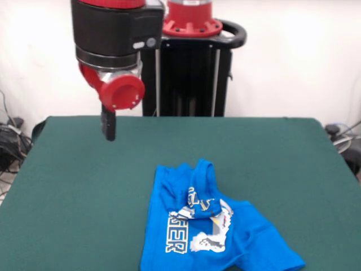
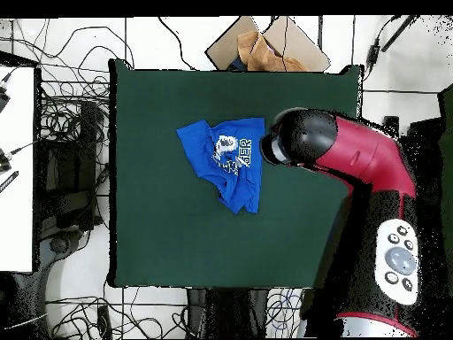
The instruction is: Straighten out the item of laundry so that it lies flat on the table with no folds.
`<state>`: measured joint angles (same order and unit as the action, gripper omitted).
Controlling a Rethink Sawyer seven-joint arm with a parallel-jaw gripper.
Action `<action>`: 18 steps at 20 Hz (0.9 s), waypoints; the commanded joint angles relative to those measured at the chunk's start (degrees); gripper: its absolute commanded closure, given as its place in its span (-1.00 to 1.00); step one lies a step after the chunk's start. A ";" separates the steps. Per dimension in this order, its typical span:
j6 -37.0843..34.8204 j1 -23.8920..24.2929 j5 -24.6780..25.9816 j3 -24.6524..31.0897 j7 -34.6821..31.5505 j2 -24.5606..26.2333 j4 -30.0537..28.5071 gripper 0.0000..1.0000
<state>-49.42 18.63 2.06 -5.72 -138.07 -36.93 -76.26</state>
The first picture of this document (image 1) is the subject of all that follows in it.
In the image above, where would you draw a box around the black cable tangle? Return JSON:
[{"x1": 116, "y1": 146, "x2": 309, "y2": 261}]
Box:
[
  {"x1": 324, "y1": 121, "x2": 361, "y2": 181},
  {"x1": 0, "y1": 90, "x2": 33, "y2": 198}
]

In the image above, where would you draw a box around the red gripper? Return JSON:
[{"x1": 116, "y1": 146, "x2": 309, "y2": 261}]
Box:
[{"x1": 78, "y1": 61, "x2": 146, "y2": 142}]

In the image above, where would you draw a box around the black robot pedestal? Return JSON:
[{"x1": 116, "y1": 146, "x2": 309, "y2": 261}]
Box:
[{"x1": 139, "y1": 18, "x2": 248, "y2": 117}]

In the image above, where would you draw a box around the dark green table cloth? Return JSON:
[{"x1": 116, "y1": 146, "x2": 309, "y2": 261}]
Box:
[{"x1": 0, "y1": 115, "x2": 361, "y2": 271}]

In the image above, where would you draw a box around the blue printed t-shirt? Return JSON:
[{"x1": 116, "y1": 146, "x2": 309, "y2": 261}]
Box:
[{"x1": 140, "y1": 158, "x2": 307, "y2": 271}]

